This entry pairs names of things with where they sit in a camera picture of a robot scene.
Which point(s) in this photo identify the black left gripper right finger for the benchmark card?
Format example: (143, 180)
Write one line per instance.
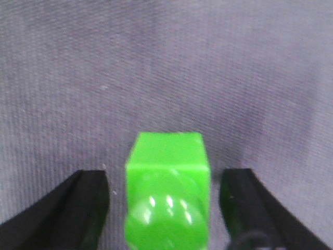
(255, 219)

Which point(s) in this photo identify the dark grey conveyor belt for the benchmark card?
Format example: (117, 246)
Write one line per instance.
(80, 80)

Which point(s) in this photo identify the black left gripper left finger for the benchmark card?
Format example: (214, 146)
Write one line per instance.
(71, 216)

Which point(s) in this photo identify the green block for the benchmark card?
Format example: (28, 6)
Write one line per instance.
(168, 192)

